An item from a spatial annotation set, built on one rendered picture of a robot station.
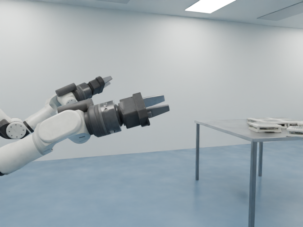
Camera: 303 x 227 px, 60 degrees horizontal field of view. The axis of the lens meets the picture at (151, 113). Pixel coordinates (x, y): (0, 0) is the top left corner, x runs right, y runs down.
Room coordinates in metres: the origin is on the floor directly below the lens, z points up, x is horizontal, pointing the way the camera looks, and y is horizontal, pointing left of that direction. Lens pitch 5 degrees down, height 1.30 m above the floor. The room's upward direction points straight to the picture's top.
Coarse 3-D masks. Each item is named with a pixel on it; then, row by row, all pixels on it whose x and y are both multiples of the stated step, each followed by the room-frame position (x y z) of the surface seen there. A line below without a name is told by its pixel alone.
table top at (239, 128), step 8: (200, 120) 3.75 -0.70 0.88; (208, 120) 3.75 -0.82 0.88; (216, 120) 3.75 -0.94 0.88; (224, 120) 3.75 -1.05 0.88; (232, 120) 3.75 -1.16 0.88; (240, 120) 3.75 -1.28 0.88; (216, 128) 3.04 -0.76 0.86; (224, 128) 2.93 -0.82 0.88; (232, 128) 2.93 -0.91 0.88; (240, 128) 2.93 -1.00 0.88; (240, 136) 2.52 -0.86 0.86; (248, 136) 2.40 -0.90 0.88; (256, 136) 2.40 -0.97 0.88; (264, 136) 2.40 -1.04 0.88; (272, 136) 2.40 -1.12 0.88; (280, 136) 2.40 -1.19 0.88
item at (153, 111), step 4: (164, 104) 0.70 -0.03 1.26; (168, 104) 0.70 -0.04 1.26; (148, 108) 0.69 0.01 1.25; (152, 108) 0.69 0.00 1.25; (156, 108) 0.69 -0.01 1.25; (160, 108) 0.69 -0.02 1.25; (164, 108) 0.70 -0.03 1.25; (168, 108) 0.70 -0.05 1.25; (148, 112) 0.69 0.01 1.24; (152, 112) 0.69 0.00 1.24; (156, 112) 0.70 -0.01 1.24; (160, 112) 0.70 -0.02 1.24; (164, 112) 0.70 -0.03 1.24; (148, 116) 0.69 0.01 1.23; (152, 116) 0.70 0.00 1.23
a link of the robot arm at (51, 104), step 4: (52, 96) 1.28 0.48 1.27; (56, 96) 1.29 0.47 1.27; (48, 100) 1.27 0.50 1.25; (52, 100) 1.28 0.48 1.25; (56, 100) 1.30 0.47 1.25; (48, 104) 1.24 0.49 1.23; (52, 104) 1.28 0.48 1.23; (56, 104) 1.30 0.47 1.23; (60, 104) 1.32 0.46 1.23; (48, 108) 1.23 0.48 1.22; (52, 108) 1.23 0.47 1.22; (56, 108) 1.30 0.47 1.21; (52, 112) 1.23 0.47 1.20
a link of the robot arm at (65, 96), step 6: (72, 84) 1.28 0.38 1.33; (60, 90) 1.24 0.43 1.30; (66, 90) 1.25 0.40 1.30; (72, 90) 1.28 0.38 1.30; (78, 90) 1.29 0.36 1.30; (60, 96) 1.27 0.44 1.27; (66, 96) 1.25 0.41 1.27; (72, 96) 1.27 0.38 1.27; (78, 96) 1.28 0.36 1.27; (84, 96) 1.30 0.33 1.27; (60, 102) 1.26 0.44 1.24; (66, 102) 1.23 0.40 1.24; (72, 102) 1.24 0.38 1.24
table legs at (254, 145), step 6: (198, 126) 3.73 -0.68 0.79; (198, 132) 3.73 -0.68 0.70; (198, 138) 3.73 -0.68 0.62; (198, 144) 3.73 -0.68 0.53; (252, 144) 2.34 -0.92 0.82; (198, 150) 3.73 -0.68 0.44; (252, 150) 2.34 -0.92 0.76; (198, 156) 3.73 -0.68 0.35; (252, 156) 2.34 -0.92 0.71; (198, 162) 3.73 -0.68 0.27; (252, 162) 2.34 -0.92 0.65; (258, 162) 3.96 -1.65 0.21; (198, 168) 3.74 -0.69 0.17; (252, 168) 2.33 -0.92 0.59; (258, 168) 3.95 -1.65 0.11; (198, 174) 3.74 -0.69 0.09; (252, 174) 2.33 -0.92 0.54; (258, 174) 3.95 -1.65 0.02; (252, 180) 2.33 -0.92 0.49; (252, 186) 2.34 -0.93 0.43; (252, 192) 2.34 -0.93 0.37; (252, 198) 2.34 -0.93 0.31; (252, 204) 2.34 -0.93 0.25; (252, 210) 2.34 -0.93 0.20; (252, 216) 2.34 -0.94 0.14; (252, 222) 2.34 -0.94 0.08
